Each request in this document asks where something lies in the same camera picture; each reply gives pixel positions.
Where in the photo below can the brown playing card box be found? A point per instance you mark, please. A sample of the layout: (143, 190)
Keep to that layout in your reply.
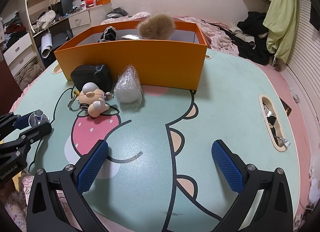
(130, 37)

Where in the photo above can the plastic white object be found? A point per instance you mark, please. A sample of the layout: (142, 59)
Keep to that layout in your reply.
(128, 90)

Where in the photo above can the big-head doll figurine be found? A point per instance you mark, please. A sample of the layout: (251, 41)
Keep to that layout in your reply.
(93, 100)

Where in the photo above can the phone on bed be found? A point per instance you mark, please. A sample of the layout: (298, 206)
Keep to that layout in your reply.
(286, 107)

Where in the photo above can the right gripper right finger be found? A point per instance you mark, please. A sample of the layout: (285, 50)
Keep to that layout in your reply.
(274, 211)

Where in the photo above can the white shelf cabinet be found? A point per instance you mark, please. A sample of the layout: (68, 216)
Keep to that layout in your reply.
(20, 48)

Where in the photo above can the black lace-trimmed cloth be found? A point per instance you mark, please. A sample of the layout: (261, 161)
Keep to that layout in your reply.
(109, 34)

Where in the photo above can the orange cardboard box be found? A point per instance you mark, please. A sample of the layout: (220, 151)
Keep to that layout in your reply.
(176, 62)

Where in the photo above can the small glass bottle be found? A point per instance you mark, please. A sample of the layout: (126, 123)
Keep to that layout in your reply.
(38, 117)

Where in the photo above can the black cube pouch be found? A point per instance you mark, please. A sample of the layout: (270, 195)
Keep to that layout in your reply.
(97, 74)

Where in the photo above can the brown fluffy pompom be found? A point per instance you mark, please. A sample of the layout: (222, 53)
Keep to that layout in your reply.
(159, 26)

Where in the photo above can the white drawer desk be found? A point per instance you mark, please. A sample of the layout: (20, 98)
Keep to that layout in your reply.
(77, 22)

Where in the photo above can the foil wrappers in slot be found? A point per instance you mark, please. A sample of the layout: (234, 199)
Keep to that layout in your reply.
(271, 119)

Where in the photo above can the pink floral quilt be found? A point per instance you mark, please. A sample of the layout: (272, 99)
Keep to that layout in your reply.
(39, 204)

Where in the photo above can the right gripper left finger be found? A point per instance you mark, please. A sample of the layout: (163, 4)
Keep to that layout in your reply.
(77, 179)

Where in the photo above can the black clothes pile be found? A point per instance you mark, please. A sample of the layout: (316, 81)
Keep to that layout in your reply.
(250, 37)

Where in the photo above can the green hanging garment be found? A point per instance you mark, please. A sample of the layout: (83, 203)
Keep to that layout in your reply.
(281, 21)

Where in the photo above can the pink crumpled blanket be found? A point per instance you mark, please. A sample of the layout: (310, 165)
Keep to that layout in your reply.
(215, 37)

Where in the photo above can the white rolled paper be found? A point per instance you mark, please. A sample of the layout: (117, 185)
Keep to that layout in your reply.
(46, 44)

